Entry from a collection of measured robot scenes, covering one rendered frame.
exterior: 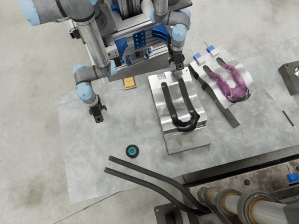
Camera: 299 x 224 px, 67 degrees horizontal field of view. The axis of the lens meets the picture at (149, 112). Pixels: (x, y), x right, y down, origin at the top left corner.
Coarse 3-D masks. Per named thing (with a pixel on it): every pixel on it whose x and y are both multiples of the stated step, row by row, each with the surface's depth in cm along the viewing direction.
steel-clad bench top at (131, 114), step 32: (256, 64) 153; (64, 96) 151; (128, 96) 149; (288, 96) 145; (64, 128) 144; (96, 128) 144; (128, 128) 143; (160, 128) 142; (224, 128) 141; (256, 128) 140; (288, 128) 139; (96, 160) 138; (128, 160) 137; (160, 160) 136; (192, 160) 136; (224, 160) 135; (96, 192) 132
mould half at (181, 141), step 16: (160, 80) 142; (176, 80) 141; (160, 96) 139; (176, 96) 139; (192, 96) 139; (160, 112) 134; (176, 128) 130; (176, 144) 133; (192, 144) 132; (208, 144) 136
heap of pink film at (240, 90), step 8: (224, 64) 145; (208, 72) 146; (232, 72) 139; (240, 72) 140; (216, 80) 138; (224, 80) 137; (240, 80) 139; (224, 88) 136; (232, 88) 138; (240, 88) 137; (224, 96) 138; (232, 96) 137; (240, 96) 136
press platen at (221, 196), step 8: (224, 192) 84; (232, 192) 84; (240, 192) 84; (216, 200) 86; (224, 200) 83; (280, 200) 86; (288, 200) 83; (296, 200) 82; (224, 208) 82; (224, 216) 84; (232, 216) 81
